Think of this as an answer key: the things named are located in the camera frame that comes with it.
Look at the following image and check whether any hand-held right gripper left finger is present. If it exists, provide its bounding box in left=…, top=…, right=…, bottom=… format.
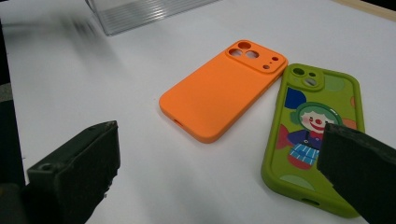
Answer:
left=26, top=120, right=121, bottom=224

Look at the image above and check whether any orange phone case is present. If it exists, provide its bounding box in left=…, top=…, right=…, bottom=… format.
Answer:
left=158, top=39, right=289, bottom=145

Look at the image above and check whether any clear acrylic rack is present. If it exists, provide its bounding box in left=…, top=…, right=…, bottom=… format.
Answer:
left=84, top=0, right=222, bottom=36

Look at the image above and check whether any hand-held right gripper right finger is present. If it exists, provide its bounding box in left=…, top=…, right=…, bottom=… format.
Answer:
left=317, top=121, right=396, bottom=224

